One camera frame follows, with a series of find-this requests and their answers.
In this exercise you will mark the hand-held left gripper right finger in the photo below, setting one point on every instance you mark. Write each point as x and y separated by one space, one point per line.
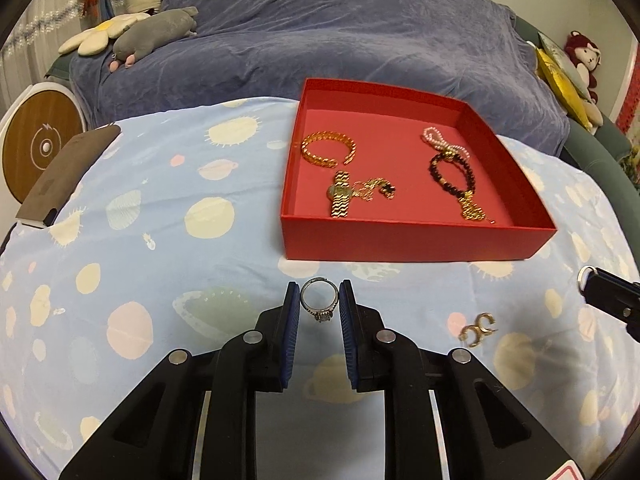
350 335

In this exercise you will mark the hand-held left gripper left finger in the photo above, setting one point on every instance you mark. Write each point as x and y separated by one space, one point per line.
290 332

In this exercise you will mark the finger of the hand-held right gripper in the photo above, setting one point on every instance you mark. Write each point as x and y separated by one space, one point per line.
612 295

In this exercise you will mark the red cardboard box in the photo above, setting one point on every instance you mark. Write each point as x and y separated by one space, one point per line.
415 240

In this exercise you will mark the gold wrist watch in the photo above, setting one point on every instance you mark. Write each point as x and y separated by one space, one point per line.
341 197

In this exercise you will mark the gold hoop earring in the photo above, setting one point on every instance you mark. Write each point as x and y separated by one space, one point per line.
470 334
485 321

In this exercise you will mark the green sofa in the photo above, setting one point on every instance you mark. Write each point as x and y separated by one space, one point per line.
595 145

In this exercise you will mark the planet print tablecloth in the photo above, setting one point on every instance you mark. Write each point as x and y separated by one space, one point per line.
150 270

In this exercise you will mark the yellow pillow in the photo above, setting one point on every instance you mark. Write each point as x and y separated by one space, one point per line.
562 85

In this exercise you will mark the red monkey plush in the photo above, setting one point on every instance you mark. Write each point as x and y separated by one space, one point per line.
585 62

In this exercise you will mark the silver pillow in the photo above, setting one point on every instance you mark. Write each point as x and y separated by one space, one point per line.
562 57

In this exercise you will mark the brown notebook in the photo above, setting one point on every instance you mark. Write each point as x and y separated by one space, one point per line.
70 175

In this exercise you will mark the blue sofa blanket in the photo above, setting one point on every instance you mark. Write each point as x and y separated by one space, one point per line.
325 30

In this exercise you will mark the round wooden white device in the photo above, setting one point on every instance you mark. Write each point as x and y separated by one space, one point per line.
35 145

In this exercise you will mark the grey plush toy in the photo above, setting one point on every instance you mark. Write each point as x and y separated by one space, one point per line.
155 35

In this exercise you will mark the flower shaped pillow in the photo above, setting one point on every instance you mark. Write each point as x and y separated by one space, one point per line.
97 35

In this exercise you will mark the white curtain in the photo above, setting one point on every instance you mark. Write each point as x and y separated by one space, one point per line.
30 15

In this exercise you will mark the red wall decoration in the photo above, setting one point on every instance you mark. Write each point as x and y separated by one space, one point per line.
630 105

